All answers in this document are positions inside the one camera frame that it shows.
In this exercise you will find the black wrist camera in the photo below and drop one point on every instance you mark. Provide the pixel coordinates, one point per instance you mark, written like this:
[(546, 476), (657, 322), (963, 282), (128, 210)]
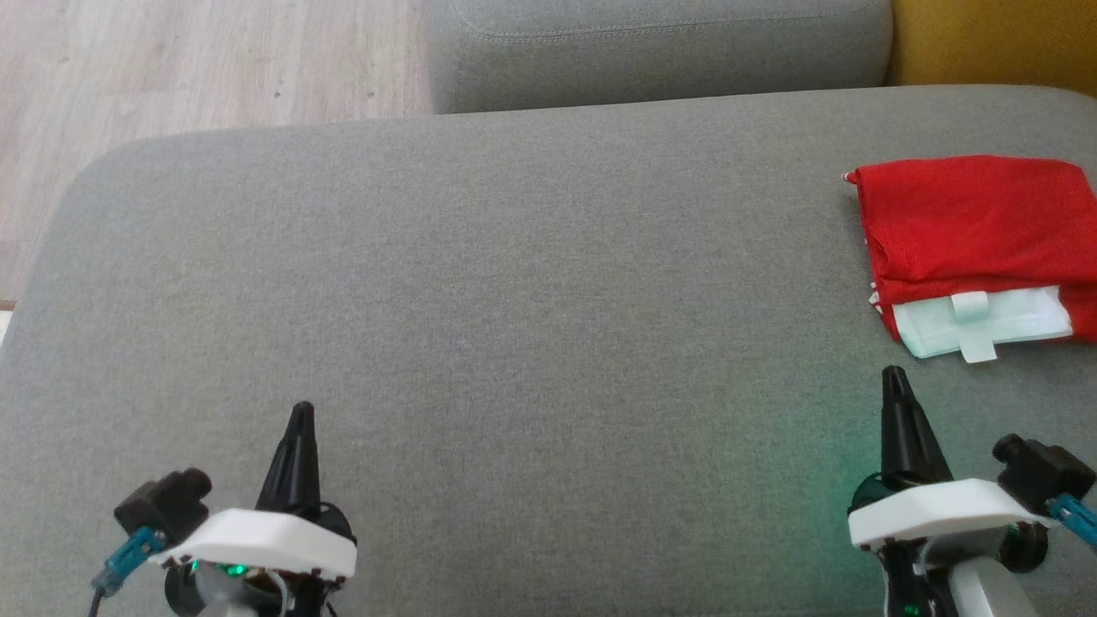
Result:
[(163, 506), (1041, 471)]

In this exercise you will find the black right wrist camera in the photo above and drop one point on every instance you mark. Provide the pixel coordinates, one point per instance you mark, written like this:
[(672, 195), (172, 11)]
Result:
[(1041, 471)]

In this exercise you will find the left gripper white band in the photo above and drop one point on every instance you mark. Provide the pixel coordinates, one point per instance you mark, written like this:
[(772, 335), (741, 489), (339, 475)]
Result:
[(257, 544)]

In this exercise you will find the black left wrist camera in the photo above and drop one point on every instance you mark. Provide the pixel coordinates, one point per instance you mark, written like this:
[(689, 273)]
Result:
[(163, 506)]

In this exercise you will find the grey sofa side cushion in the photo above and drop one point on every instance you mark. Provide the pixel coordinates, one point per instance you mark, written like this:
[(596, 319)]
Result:
[(660, 60)]

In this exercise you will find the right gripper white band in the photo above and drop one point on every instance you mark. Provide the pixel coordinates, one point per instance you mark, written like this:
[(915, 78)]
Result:
[(934, 514)]

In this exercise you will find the white floor mat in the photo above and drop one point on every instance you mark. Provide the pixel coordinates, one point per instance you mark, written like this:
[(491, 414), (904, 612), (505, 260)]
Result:
[(3, 330)]

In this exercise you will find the red jersey with white sleeves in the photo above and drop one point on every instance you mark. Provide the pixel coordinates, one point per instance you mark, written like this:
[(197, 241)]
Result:
[(977, 214)]

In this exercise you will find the grey fabric sofa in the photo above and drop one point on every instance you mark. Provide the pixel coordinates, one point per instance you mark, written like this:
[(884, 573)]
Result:
[(514, 300)]

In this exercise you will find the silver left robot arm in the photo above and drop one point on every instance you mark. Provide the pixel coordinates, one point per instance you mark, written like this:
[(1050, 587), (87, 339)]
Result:
[(227, 600)]

